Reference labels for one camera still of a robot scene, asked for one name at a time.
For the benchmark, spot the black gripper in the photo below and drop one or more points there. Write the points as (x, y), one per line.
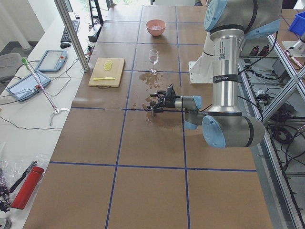
(169, 102)

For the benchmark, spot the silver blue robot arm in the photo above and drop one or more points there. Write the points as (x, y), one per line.
(227, 21)

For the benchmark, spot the clear wine glass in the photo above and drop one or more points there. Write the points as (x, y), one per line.
(153, 57)

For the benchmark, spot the pink bowl of ice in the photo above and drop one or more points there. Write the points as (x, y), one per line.
(155, 27)

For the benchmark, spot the bamboo cutting board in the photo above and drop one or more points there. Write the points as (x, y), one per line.
(115, 71)

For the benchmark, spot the yellow plastic knife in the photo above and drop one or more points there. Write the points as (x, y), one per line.
(103, 78)

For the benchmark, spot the pink reacher grabber stick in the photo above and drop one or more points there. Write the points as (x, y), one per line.
(36, 77)

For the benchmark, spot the black computer mouse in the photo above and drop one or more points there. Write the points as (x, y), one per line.
(64, 45)

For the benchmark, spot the blue teach pendant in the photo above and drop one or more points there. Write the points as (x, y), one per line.
(24, 88)
(52, 61)

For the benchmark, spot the blue storage bin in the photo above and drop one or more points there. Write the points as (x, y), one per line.
(298, 25)

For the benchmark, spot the red thermos bottle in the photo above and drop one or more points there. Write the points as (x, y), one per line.
(27, 188)

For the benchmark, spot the aluminium frame post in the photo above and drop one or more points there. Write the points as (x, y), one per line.
(63, 11)

